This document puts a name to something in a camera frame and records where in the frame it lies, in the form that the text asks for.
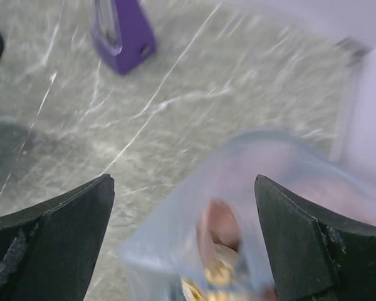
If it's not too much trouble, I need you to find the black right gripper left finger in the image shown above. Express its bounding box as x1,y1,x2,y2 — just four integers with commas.
0,174,115,301

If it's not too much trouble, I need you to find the purple metronome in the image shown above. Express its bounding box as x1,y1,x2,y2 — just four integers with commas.
91,0,157,75

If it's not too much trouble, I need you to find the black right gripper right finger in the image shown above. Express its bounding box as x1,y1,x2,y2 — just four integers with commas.
254,175,376,300

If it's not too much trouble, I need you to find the clear bag with trash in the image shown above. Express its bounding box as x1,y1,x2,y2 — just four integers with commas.
120,130,376,300

